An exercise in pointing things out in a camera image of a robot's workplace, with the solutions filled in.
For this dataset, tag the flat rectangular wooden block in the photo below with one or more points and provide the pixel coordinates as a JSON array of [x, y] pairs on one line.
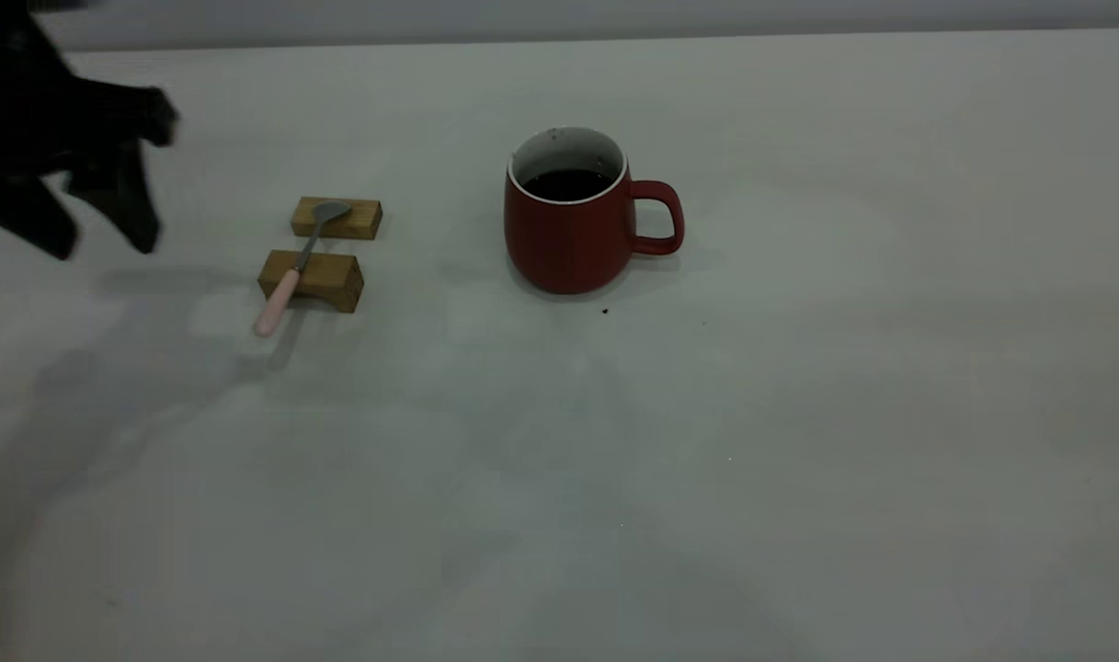
[[361, 221]]

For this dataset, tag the wooden block with arched notch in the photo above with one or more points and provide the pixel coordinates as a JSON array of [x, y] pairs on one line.
[[338, 276]]

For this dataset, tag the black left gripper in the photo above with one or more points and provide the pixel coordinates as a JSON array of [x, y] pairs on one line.
[[35, 110]]

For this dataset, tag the red ceramic mug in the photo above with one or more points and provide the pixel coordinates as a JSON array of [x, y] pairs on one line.
[[559, 244]]

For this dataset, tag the dark coffee liquid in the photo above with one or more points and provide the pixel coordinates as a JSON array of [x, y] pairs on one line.
[[566, 187]]

